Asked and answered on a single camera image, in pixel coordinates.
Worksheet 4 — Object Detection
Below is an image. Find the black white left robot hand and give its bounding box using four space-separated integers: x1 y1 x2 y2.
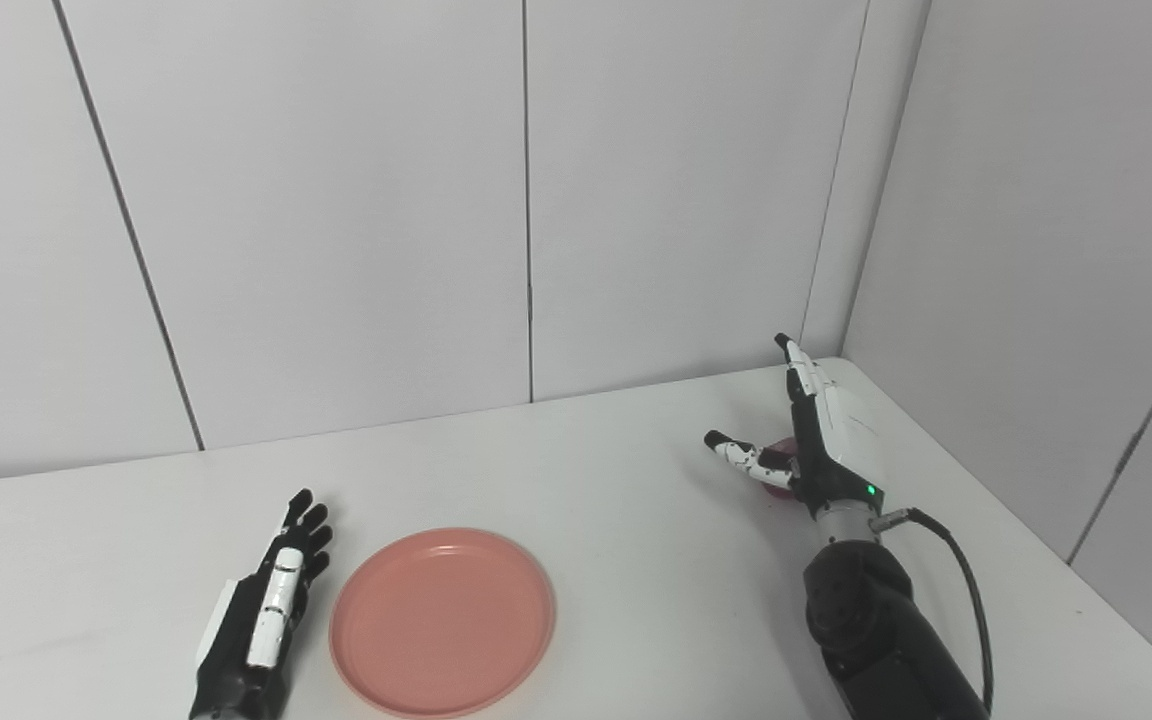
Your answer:
187 488 335 720

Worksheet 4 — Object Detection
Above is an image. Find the red onion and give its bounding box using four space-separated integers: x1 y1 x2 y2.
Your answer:
762 437 801 499

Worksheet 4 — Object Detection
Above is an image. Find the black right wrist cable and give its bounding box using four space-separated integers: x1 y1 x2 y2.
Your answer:
866 507 996 717

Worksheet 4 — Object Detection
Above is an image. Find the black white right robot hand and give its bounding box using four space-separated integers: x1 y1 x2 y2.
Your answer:
703 332 886 521

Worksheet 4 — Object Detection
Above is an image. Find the pink round plate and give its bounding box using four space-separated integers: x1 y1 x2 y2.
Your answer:
329 528 557 719

